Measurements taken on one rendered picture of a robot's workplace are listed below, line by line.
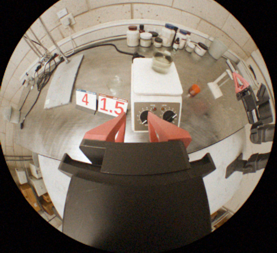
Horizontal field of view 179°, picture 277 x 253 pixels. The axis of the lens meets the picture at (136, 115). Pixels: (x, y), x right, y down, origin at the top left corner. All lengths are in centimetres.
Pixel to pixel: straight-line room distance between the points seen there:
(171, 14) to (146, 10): 15
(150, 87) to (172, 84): 6
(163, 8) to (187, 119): 61
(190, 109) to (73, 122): 41
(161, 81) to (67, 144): 36
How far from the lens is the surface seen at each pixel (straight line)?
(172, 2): 66
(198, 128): 33
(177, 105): 23
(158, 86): 21
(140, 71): 23
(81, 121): 32
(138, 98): 21
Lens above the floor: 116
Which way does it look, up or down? 75 degrees down
